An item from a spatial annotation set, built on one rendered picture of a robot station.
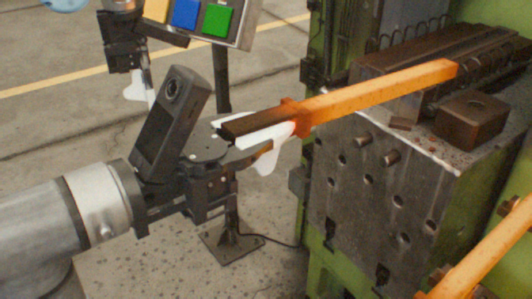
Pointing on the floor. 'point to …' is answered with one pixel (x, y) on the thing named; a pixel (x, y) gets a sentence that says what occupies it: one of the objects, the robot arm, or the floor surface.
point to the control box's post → (220, 64)
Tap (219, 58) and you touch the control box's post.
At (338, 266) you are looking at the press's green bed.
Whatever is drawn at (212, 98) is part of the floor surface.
